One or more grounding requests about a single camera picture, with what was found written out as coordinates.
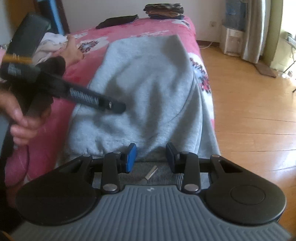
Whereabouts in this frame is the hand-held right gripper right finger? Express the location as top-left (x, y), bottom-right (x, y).
top-left (166, 142), bottom-right (244, 195)

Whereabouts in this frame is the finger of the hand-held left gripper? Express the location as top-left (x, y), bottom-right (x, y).
top-left (99, 96), bottom-right (127, 115)

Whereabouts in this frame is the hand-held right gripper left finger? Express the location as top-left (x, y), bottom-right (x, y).
top-left (58, 143), bottom-right (138, 194)

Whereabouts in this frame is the person's left hand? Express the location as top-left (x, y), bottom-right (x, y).
top-left (0, 89), bottom-right (53, 147)

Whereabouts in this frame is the white garment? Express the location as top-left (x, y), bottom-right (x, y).
top-left (37, 32), bottom-right (69, 59)

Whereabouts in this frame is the beige garment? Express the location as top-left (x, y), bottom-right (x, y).
top-left (53, 35), bottom-right (84, 67)

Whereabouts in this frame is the pink floral blanket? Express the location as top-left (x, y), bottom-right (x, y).
top-left (5, 16), bottom-right (220, 186)

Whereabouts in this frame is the black folded garment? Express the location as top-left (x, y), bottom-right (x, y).
top-left (95, 14), bottom-right (139, 30)

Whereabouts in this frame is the navy folded garment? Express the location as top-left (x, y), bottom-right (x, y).
top-left (150, 14), bottom-right (184, 20)

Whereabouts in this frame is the tan folded garment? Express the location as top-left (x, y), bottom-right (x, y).
top-left (148, 9), bottom-right (183, 18)

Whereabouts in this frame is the plaid folded shirt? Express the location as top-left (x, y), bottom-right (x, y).
top-left (143, 3), bottom-right (185, 13)

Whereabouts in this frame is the brown floor mat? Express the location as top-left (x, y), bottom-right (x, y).
top-left (254, 62), bottom-right (277, 78)

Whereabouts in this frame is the white water dispenser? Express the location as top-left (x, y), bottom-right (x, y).
top-left (219, 24), bottom-right (245, 57)

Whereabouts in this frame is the beige curtain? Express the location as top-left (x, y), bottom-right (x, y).
top-left (240, 0), bottom-right (266, 65)

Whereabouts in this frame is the folding table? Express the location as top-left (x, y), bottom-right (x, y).
top-left (279, 31), bottom-right (296, 80)

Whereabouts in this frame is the dark wooden door frame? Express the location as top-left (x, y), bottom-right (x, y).
top-left (35, 0), bottom-right (71, 36)

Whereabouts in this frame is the white power cable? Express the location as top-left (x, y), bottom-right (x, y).
top-left (196, 40), bottom-right (213, 49)

